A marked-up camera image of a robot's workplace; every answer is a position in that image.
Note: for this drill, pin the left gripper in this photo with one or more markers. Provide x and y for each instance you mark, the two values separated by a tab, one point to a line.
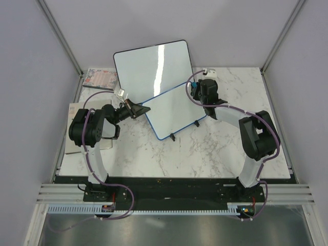
135	110

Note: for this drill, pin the aluminium rail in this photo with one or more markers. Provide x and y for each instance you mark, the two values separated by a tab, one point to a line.
60	193

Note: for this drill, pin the white cable duct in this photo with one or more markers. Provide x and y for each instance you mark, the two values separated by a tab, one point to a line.
99	209

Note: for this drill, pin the blue-framed small whiteboard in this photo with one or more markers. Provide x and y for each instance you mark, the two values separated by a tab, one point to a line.
171	112

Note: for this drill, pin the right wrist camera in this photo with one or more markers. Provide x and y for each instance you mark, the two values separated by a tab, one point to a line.
209	73

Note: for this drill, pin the black whiteboard foot clip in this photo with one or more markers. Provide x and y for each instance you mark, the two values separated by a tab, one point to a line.
172	137

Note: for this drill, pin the floral notepad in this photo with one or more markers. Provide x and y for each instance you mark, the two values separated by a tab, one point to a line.
103	79

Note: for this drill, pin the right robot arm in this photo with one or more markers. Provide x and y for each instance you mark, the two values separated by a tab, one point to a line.
259	137

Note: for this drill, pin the black-framed large whiteboard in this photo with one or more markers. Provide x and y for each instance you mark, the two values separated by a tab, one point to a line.
146	72

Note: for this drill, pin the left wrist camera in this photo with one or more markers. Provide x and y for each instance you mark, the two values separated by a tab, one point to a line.
120	93

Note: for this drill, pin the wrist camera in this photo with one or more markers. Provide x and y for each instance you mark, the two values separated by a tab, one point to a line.
120	93
209	73

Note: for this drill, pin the grey board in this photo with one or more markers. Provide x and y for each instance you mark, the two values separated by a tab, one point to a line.
85	127

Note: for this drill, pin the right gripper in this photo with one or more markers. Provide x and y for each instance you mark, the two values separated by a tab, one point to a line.
196	91

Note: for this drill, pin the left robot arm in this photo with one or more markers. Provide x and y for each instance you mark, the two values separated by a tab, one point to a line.
97	173

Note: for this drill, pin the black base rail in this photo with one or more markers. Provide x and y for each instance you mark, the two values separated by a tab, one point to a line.
200	189

